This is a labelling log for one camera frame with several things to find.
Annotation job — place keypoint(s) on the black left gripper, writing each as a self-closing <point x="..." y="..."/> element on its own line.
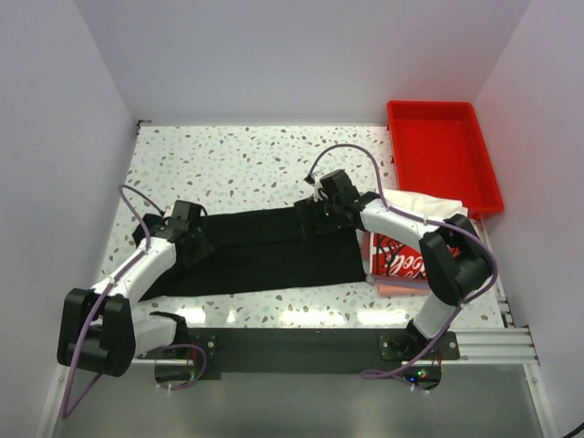
<point x="203" y="250"/>

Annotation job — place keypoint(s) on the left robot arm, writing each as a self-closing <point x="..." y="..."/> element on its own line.
<point x="99" y="331"/>

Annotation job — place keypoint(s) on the black t-shirt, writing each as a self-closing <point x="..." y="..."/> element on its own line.
<point x="261" y="251"/>

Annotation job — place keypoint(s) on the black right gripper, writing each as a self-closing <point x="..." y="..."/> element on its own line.
<point x="309" y="208"/>

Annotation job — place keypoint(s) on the red plastic bin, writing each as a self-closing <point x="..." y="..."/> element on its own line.
<point x="438" y="149"/>

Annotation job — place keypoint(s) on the folded red coca-cola t-shirt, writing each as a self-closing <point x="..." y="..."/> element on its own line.
<point x="387" y="256"/>

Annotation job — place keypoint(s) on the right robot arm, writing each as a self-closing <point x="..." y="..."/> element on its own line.
<point x="458" y="265"/>

